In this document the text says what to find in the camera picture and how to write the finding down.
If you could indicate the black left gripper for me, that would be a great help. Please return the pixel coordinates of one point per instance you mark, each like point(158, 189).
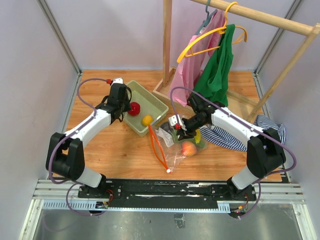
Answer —
point(127, 106)

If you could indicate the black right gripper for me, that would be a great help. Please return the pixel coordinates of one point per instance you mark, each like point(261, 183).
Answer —
point(190, 134)

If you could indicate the fake red apple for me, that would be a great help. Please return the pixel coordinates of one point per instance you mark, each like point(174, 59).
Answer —
point(135, 109)

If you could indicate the clear zip top bag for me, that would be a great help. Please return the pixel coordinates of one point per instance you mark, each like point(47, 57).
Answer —
point(165, 148)

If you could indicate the fake yellow orange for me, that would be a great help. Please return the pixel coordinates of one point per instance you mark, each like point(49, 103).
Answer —
point(147, 120)

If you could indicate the fake purple eggplant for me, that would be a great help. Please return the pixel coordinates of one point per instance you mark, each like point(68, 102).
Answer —
point(166, 126)

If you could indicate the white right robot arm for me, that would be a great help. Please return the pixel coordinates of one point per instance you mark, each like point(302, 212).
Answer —
point(264, 150)

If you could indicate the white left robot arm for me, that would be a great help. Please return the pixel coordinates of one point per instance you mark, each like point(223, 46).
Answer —
point(66, 156)

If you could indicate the fake yellow banana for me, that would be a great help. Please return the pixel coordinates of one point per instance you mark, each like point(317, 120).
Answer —
point(197, 137)

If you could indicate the fake green leafy vegetable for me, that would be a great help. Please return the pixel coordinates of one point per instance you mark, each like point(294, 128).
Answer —
point(201, 145)

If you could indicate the fake peach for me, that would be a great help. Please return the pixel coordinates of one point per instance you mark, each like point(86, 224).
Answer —
point(188, 149)

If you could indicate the green tank top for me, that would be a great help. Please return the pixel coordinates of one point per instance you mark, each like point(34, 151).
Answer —
point(213, 83)

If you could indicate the light green plastic basket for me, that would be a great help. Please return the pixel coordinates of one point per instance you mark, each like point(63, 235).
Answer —
point(149, 105)

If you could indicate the pink shirt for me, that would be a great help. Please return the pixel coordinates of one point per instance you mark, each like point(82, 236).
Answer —
point(186, 75)

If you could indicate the blue striped cloth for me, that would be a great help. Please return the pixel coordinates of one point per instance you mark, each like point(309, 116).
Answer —
point(228, 133)

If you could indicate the yellow clothes hanger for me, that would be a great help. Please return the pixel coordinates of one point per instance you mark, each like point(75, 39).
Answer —
point(208, 35)

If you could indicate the grey-blue clothes hanger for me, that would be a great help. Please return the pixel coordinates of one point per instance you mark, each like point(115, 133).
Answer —
point(206, 17)

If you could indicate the wooden clothes rack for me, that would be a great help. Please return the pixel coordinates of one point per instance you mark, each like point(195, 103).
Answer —
point(240, 104)

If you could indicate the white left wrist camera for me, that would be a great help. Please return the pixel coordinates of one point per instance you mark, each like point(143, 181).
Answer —
point(118, 80)

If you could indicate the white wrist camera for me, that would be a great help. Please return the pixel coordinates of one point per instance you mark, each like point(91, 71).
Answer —
point(118, 80)
point(176, 122)

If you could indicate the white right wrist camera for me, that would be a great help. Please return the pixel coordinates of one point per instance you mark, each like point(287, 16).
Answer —
point(176, 122)

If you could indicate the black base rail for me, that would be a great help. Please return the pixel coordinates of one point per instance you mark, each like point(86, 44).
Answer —
point(155, 196)

